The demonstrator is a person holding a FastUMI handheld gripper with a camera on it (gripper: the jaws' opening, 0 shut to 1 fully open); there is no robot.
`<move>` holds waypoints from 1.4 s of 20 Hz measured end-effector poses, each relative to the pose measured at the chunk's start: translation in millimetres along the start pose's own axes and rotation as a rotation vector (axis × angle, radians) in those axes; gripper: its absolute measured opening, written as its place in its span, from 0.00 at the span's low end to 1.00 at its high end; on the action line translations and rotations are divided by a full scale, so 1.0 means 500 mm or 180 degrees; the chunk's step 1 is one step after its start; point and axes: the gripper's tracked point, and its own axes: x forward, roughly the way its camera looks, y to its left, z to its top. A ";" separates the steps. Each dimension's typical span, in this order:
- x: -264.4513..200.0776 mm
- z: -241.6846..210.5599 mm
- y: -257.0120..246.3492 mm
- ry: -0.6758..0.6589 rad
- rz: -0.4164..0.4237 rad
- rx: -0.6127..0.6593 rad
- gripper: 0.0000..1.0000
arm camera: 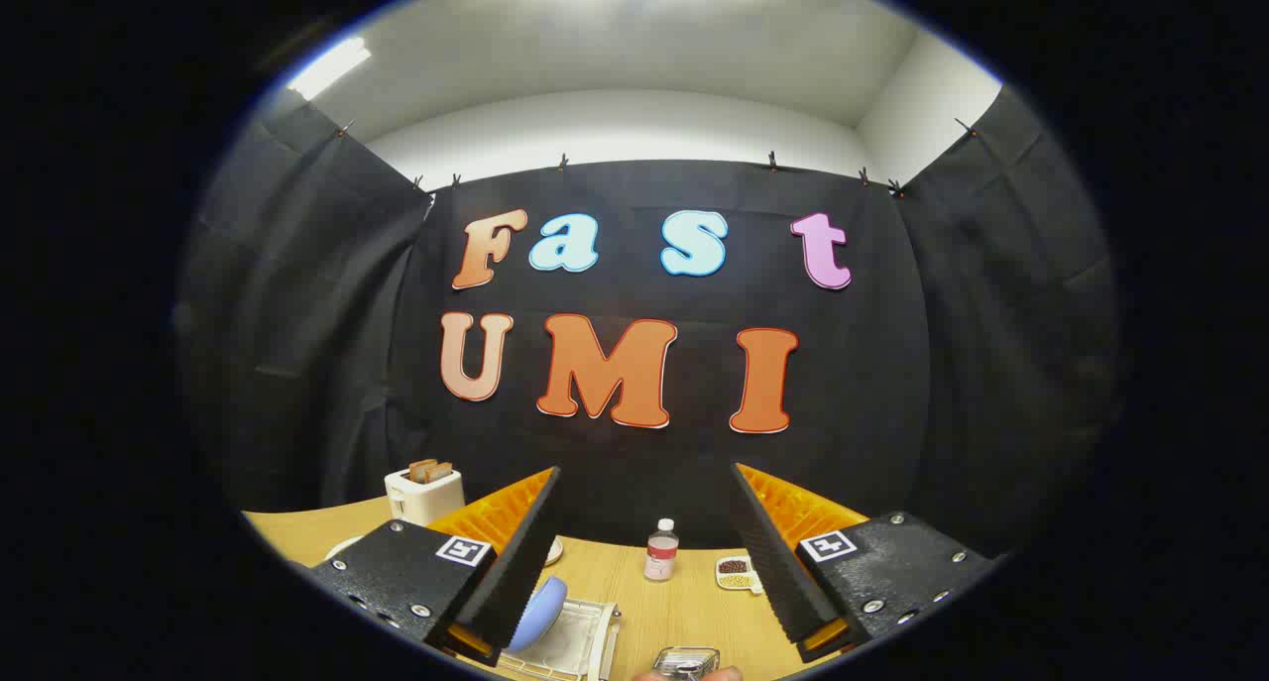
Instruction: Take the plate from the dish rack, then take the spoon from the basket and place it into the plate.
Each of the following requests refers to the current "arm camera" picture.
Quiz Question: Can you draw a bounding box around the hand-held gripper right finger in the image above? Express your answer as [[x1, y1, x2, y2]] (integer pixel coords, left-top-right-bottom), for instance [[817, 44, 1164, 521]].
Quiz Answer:
[[731, 461, 997, 664]]

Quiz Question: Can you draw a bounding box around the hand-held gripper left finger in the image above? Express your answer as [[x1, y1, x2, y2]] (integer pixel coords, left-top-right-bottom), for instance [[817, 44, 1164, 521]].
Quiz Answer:
[[309, 466, 562, 668]]

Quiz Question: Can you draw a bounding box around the blue plate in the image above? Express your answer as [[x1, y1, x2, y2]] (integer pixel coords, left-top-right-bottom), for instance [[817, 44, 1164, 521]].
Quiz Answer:
[[506, 576, 568, 654]]

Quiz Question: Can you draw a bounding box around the white dish rack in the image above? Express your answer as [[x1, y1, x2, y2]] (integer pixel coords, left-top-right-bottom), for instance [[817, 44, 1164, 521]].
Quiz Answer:
[[496, 597, 624, 681]]

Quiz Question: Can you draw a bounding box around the metal wire basket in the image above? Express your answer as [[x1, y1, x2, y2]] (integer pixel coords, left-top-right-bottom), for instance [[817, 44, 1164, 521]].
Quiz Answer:
[[652, 646, 722, 681]]

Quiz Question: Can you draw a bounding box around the small white divided dish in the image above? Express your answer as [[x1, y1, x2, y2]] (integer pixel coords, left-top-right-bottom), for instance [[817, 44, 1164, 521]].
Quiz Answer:
[[716, 555, 764, 595]]

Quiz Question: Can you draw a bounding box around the clear bottle with red label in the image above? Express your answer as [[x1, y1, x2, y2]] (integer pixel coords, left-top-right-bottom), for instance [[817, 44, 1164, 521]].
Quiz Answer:
[[644, 518, 680, 583]]

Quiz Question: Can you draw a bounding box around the white toaster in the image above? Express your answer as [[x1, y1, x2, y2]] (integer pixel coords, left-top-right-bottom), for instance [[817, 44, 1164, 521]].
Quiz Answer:
[[385, 466, 467, 525]]

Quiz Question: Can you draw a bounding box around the ceiling light panel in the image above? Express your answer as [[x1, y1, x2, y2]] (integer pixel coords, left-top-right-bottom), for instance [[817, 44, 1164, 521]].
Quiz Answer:
[[288, 37, 373, 102]]

